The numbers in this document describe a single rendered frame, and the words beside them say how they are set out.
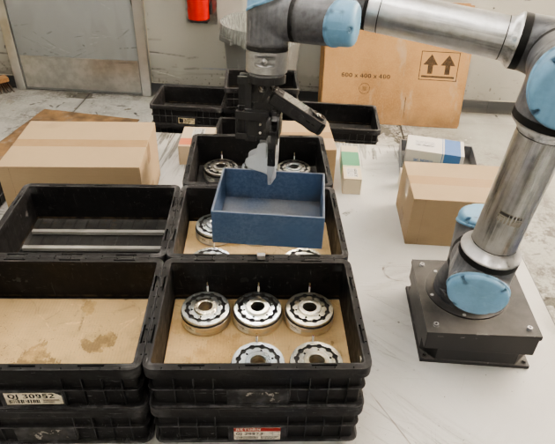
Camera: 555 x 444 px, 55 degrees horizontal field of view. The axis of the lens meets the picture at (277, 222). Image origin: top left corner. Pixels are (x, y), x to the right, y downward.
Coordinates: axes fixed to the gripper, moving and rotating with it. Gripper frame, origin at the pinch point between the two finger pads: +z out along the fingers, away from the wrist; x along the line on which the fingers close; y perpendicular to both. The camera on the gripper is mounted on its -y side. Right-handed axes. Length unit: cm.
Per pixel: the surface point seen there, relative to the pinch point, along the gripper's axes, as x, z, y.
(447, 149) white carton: -89, 21, -54
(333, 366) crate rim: 26.1, 23.5, -14.1
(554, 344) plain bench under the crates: -10, 42, -69
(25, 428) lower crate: 31, 41, 42
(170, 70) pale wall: -312, 48, 112
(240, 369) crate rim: 28.7, 23.8, 1.6
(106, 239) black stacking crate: -17, 27, 44
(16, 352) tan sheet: 21, 33, 47
